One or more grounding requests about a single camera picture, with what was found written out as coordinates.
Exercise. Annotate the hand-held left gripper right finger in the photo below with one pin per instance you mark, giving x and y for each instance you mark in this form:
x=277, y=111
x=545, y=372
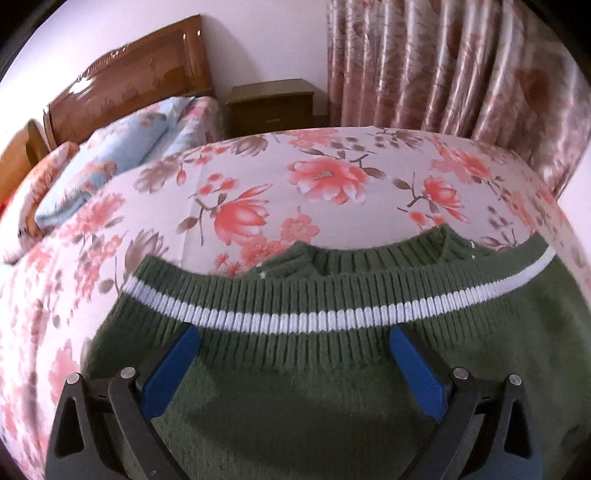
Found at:
x=415, y=371

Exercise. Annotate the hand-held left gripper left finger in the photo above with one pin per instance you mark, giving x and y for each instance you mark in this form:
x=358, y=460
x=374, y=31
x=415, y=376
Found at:
x=168, y=369

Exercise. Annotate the green knitted sweater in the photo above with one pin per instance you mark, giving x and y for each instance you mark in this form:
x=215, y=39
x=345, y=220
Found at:
x=300, y=415

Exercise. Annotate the floral sheet bed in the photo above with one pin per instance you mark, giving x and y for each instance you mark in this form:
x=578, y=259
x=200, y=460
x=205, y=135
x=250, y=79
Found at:
x=323, y=175

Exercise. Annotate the light blue floral pillow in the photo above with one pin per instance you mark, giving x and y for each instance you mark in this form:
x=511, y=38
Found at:
x=111, y=157

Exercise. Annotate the orange floral pillow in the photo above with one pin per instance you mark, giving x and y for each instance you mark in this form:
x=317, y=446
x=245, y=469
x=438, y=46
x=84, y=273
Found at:
x=32, y=194

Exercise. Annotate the small wooden headboard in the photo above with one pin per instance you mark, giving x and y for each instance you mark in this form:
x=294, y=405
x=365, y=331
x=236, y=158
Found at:
x=25, y=147

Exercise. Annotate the wooden nightstand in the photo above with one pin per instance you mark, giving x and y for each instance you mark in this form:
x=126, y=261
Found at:
x=272, y=108

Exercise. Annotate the large wooden headboard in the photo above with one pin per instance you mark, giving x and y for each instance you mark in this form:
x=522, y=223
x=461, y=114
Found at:
x=138, y=78

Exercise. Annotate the pink floral curtain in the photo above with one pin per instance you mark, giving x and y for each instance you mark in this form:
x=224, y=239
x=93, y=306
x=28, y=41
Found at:
x=438, y=69

